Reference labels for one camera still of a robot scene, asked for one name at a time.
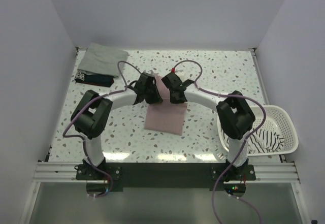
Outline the pink tank top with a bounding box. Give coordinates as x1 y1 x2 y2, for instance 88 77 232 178
144 74 187 135

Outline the striped black white tank top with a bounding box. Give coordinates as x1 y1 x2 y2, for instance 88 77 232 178
220 126 285 154

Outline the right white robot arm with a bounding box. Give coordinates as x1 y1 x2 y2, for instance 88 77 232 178
161 72 255 180

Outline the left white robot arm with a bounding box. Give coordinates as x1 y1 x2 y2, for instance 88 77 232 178
63 72 163 179

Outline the folded dark tank top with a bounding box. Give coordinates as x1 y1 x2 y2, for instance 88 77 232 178
74 71 114 87

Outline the folded grey tank top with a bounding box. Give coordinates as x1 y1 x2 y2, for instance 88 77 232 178
78 43 128 78

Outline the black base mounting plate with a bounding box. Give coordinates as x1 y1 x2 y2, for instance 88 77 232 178
74 162 256 194

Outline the white perforated laundry basket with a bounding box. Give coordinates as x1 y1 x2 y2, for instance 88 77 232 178
217 105 299 158

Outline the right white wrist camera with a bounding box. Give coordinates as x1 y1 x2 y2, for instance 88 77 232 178
171 68 185 77

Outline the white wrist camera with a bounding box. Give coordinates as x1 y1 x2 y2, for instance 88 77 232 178
171 68 185 77
146 70 155 75

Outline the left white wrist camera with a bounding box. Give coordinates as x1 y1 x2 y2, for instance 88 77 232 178
146 70 155 75

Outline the aluminium frame rail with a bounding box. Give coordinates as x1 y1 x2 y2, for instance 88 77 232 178
32 162 300 183

